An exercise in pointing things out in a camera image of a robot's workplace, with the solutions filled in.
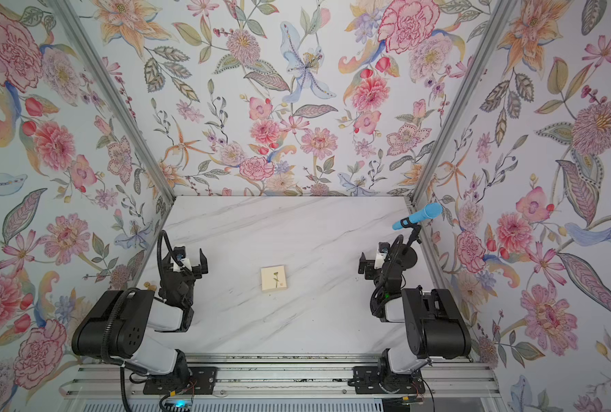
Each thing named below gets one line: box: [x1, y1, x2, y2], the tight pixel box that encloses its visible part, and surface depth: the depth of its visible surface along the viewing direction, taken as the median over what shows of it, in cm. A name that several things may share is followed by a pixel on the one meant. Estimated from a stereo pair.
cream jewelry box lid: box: [260, 265, 288, 293], surface depth 94 cm
